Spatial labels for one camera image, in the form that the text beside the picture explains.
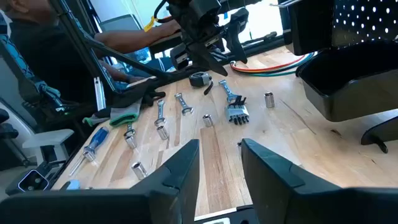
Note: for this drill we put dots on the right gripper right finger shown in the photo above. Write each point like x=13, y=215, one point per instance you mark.
x=273, y=186

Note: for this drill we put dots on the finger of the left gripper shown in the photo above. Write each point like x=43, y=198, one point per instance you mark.
x=237, y=28
x=210, y=59

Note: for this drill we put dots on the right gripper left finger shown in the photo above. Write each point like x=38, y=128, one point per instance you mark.
x=177, y=186

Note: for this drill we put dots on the chrome socket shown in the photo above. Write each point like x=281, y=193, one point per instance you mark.
x=208, y=120
x=162, y=132
x=131, y=142
x=269, y=100
x=139, y=170

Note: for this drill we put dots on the black tape measure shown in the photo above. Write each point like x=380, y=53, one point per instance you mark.
x=199, y=79

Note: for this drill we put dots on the silver stubby wrench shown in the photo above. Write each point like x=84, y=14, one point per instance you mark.
x=130, y=129
x=228, y=91
x=160, y=112
x=182, y=103

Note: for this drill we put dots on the metal ruler strip foreground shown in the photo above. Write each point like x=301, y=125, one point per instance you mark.
x=98, y=140

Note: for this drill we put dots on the small black pegboard bin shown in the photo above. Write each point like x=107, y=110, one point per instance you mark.
x=348, y=93

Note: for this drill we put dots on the black pegboard foot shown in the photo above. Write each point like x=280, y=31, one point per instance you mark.
x=382, y=133

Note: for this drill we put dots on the office chair grey armrest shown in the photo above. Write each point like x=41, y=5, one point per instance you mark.
x=46, y=138

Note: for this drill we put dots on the black box device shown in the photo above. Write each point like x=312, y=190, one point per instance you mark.
x=34, y=180

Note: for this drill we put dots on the person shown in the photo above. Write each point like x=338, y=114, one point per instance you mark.
x=46, y=46

